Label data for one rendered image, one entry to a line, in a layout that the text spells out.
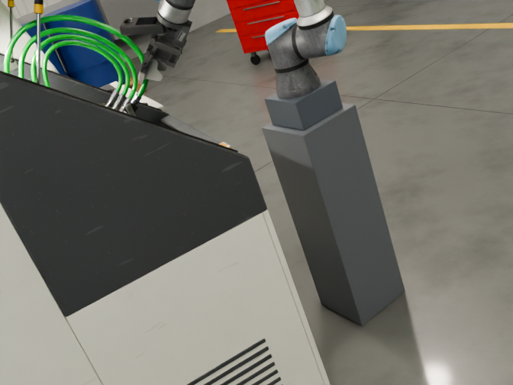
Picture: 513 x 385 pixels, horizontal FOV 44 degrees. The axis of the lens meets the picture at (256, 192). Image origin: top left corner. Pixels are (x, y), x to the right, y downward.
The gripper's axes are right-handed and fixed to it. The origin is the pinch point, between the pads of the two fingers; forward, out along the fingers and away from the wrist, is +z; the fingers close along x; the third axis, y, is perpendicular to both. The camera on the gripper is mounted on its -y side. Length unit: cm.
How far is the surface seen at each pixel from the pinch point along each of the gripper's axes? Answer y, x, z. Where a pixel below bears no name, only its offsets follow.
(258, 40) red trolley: 73, 399, 192
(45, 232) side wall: -6.2, -43.6, 20.0
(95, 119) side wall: -5.1, -27.0, -3.1
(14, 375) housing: -1, -63, 50
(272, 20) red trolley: 76, 397, 166
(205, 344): 42, -41, 45
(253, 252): 45, -24, 22
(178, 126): 15.5, 23.0, 28.8
